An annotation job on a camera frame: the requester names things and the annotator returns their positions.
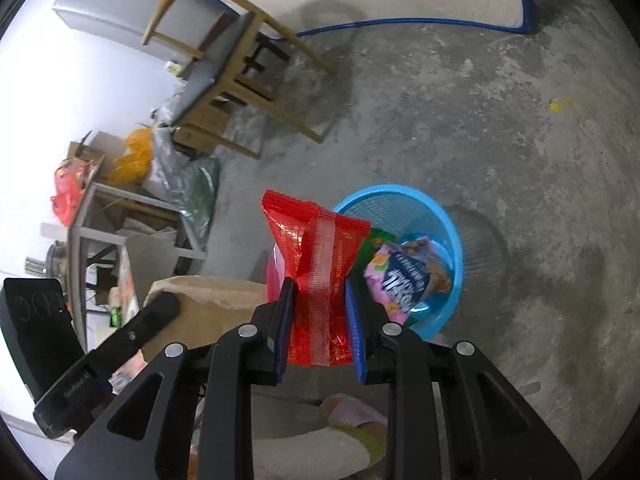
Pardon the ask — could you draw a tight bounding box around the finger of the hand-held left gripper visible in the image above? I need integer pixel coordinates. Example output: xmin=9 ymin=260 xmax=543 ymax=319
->
xmin=105 ymin=292 xmax=181 ymax=376

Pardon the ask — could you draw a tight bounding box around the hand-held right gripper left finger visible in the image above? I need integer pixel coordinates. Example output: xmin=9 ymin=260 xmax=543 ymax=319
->
xmin=54 ymin=277 xmax=300 ymax=480

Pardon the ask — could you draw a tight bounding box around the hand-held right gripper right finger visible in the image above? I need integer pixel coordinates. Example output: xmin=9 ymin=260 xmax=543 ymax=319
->
xmin=345 ymin=275 xmax=583 ymax=480

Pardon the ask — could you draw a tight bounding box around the red snack packet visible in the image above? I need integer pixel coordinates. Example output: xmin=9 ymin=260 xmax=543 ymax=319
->
xmin=261 ymin=190 xmax=372 ymax=367

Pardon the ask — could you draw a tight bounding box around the blue plastic mesh basket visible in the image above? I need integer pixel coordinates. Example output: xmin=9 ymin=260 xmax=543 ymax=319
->
xmin=332 ymin=185 xmax=465 ymax=341

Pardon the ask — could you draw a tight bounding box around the brown paper bag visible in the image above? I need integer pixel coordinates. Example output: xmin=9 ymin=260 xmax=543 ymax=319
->
xmin=144 ymin=276 xmax=269 ymax=363

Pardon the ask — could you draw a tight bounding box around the pink snack packet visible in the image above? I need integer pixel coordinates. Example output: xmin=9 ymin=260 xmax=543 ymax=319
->
xmin=364 ymin=239 xmax=454 ymax=326

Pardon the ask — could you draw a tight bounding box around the metal pot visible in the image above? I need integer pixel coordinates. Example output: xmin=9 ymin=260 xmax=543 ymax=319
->
xmin=47 ymin=241 xmax=69 ymax=273

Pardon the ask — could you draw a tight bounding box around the pink slipper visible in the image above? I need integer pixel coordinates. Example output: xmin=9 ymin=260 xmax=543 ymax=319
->
xmin=320 ymin=394 xmax=389 ymax=429

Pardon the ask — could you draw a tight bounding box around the green snack packet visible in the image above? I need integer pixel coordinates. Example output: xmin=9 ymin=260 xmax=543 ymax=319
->
xmin=369 ymin=227 xmax=401 ymax=263

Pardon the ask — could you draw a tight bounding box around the person's leg in cream pants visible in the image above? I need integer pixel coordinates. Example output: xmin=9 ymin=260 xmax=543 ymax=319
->
xmin=250 ymin=422 xmax=387 ymax=480

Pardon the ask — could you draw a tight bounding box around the grey plastic bag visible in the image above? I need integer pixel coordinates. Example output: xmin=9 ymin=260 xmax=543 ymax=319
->
xmin=150 ymin=95 xmax=222 ymax=248

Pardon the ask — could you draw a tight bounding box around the red plastic bag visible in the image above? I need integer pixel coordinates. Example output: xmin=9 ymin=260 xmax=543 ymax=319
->
xmin=52 ymin=160 xmax=98 ymax=227

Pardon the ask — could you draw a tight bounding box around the orange plastic bag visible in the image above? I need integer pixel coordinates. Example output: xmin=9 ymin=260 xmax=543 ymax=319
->
xmin=107 ymin=129 xmax=154 ymax=187

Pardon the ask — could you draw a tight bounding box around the open cardboard box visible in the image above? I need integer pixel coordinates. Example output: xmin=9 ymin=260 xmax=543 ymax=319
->
xmin=67 ymin=130 xmax=132 ymax=182

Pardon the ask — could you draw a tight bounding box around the wooden chair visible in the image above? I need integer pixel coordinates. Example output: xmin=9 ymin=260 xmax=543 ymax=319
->
xmin=141 ymin=0 xmax=336 ymax=161

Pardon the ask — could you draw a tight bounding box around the dark grey chair cushion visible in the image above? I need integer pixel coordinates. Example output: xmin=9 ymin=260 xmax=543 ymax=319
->
xmin=177 ymin=12 xmax=262 ymax=127

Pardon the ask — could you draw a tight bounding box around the grey refrigerator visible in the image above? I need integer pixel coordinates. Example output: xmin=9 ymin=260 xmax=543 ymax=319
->
xmin=52 ymin=0 xmax=236 ymax=67

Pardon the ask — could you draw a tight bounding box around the grey metal frame table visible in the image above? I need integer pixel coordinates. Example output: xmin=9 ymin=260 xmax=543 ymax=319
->
xmin=66 ymin=182 xmax=208 ymax=353

